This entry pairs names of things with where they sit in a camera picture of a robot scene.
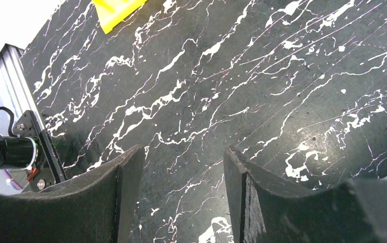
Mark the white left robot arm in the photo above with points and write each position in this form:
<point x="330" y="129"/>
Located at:
<point x="17" y="152"/>

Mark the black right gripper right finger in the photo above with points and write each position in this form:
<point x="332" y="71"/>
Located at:
<point x="267" y="208"/>

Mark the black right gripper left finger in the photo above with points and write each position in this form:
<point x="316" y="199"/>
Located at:
<point x="96" y="206"/>

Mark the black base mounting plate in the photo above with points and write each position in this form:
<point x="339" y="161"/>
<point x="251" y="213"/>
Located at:
<point x="47" y="169"/>

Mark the yellow test tube rack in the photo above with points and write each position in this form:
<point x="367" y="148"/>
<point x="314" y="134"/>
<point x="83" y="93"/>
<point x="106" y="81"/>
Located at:
<point x="111" y="12"/>

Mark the aluminium frame rail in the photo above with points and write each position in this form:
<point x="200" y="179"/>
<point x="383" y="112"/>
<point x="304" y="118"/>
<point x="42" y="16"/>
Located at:
<point x="15" y="94"/>

